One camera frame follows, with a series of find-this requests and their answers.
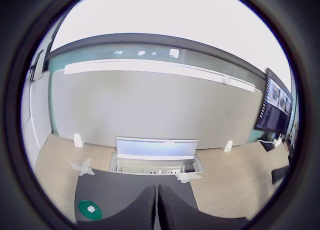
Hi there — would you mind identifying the white tape piece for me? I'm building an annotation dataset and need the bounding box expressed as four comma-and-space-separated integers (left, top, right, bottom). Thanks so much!
174, 172, 204, 185
69, 157, 96, 177

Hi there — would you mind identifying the white side panel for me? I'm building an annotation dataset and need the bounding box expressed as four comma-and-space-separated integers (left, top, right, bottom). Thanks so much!
20, 72, 54, 151

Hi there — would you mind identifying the dark grey mat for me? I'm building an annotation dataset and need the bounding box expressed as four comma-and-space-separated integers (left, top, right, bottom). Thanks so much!
74, 168, 200, 228

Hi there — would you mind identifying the metal cable duct frame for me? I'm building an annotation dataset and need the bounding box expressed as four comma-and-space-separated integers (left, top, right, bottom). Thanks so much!
108, 151, 205, 176

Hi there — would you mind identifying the black computer screen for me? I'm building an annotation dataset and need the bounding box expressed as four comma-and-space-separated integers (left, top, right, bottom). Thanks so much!
253, 67, 294, 136

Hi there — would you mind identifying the white partition top rail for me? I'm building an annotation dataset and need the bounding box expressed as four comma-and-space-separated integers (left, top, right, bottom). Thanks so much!
63, 59, 256, 94

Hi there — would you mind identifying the small white bracket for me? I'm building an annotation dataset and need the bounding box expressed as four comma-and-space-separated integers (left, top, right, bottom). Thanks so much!
73, 132, 84, 149
223, 139, 234, 154

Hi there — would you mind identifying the small black box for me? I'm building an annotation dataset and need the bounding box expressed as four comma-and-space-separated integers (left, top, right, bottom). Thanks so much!
270, 165, 291, 185

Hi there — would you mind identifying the round green lid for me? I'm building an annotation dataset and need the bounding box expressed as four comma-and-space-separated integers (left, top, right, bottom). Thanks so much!
77, 199, 104, 221

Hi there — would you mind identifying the grey partition panel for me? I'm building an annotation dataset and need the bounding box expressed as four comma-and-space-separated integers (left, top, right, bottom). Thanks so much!
49, 62, 264, 151

